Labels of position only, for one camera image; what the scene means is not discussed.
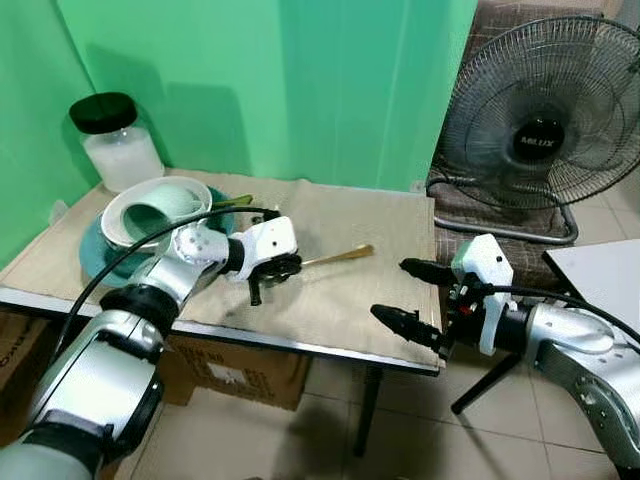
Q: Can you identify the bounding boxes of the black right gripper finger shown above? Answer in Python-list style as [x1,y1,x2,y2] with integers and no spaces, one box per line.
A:
[399,257,459,288]
[370,303,449,353]

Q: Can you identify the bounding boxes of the gold metal spoon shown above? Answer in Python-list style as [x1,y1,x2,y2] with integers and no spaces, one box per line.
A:
[300,244,375,270]

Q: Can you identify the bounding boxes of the beige tablecloth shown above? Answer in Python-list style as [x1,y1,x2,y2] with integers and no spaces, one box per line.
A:
[0,170,442,373]

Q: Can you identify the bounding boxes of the black slanted metal leg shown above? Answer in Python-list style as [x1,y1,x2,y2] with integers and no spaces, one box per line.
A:
[451,352,522,416]

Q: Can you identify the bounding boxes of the plain brown cardboard box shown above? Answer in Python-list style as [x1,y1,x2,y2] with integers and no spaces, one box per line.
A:
[158,335,312,412]

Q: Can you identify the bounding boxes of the metal framed table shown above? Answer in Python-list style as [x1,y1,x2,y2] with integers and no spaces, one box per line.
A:
[0,170,444,461]

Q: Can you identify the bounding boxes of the light green cup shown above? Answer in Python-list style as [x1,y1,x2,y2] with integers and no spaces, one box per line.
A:
[122,192,202,241]

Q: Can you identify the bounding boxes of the white side table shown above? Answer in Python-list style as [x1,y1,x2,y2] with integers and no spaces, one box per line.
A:
[545,238,640,331]

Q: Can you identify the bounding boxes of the white ceramic bowl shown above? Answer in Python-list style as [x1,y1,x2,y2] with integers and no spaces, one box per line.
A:
[100,176,214,250]

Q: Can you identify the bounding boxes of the teal plate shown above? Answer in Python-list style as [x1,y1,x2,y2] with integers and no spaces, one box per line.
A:
[80,190,237,287]

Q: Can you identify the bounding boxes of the black electric fan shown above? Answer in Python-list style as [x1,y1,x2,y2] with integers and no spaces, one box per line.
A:
[428,15,640,247]

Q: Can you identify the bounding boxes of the clear jar with black lid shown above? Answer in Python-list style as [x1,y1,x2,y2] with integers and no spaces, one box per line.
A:
[68,92,166,193]

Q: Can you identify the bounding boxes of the printed brown cardboard box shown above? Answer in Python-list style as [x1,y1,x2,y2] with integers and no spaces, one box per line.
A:
[0,310,63,446]

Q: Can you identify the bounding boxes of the brown plaid chair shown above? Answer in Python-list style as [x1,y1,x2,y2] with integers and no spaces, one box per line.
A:
[425,0,640,293]

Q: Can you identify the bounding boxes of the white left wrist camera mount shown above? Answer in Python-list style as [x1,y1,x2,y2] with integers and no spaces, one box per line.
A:
[232,215,299,283]

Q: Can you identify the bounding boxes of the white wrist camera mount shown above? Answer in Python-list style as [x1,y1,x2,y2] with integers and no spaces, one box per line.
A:
[450,234,516,357]
[232,215,299,283]

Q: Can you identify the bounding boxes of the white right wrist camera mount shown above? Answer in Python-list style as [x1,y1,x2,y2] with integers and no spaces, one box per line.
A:
[450,234,516,357]

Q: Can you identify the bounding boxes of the green utensil handle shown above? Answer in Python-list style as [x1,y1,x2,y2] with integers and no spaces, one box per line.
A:
[212,194,256,211]

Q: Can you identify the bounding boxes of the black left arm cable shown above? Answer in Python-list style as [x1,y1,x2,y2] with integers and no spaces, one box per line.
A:
[50,205,283,361]

